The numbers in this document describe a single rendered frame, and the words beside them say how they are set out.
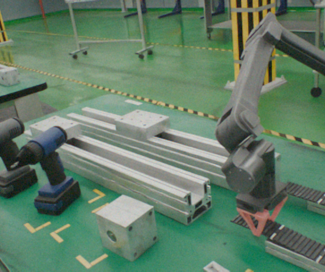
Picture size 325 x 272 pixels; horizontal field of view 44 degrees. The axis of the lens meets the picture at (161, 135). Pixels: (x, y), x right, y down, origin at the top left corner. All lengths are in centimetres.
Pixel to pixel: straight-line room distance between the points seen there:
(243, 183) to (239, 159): 4
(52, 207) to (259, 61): 66
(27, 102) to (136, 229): 190
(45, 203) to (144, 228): 33
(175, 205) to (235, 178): 28
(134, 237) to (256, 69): 47
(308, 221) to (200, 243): 26
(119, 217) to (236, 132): 32
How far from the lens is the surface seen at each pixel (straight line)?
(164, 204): 104
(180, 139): 128
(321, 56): 128
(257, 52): 103
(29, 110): 271
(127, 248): 91
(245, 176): 74
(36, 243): 107
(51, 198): 113
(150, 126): 127
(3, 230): 117
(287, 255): 90
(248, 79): 92
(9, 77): 273
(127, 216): 90
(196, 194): 103
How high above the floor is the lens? 138
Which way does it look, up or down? 23 degrees down
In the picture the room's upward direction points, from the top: 8 degrees counter-clockwise
